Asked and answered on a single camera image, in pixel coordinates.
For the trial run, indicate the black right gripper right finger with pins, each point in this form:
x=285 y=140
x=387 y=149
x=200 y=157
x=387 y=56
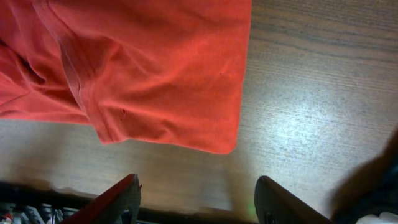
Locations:
x=276 y=205

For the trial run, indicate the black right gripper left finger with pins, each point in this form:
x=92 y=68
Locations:
x=119 y=204

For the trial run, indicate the orange printed t-shirt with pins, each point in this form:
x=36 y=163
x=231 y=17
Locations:
x=169 y=72

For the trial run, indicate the dark blue garment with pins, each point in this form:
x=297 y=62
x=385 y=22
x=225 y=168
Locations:
x=371 y=190

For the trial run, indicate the white t-shirt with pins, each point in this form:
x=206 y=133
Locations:
x=382 y=218

